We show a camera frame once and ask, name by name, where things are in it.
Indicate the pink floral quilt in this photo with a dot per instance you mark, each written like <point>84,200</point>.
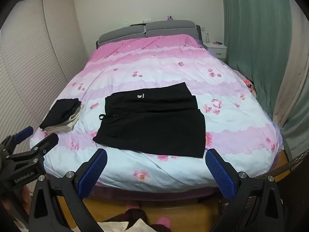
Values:
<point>149,62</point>

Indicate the orange toy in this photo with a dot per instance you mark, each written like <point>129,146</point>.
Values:
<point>249,85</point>

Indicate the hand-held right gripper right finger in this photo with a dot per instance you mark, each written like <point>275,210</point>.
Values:
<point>221,174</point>

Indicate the white garment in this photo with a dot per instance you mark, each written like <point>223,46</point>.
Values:
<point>115,227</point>

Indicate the black pants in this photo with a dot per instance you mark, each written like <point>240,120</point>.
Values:
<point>154,123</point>

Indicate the white nightstand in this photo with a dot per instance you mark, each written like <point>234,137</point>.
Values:
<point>216,49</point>

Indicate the clear bottle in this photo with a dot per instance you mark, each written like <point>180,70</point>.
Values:
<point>207,38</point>

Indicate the white wall socket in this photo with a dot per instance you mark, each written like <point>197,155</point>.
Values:
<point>147,21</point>

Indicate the person's dark trouser legs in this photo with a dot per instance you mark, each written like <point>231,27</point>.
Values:
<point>135,218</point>

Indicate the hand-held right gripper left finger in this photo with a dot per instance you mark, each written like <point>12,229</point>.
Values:
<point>93,174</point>

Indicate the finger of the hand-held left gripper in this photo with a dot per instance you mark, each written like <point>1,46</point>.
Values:
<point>23,133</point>
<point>45,145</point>

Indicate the white louvered wardrobe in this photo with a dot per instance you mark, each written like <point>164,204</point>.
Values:
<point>36,65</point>

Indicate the beige curtain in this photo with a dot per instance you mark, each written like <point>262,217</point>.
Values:
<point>287,94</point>

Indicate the pink slipper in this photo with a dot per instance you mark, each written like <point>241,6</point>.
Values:
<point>163,222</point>

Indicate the grey padded headboard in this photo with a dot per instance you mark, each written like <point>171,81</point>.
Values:
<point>164,27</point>

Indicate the colourful small nightstand items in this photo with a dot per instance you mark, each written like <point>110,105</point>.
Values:
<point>217,42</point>

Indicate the green curtain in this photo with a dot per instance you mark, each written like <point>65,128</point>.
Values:
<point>253,33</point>

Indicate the folded black clothes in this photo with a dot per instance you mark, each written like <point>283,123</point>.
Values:
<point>58,112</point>

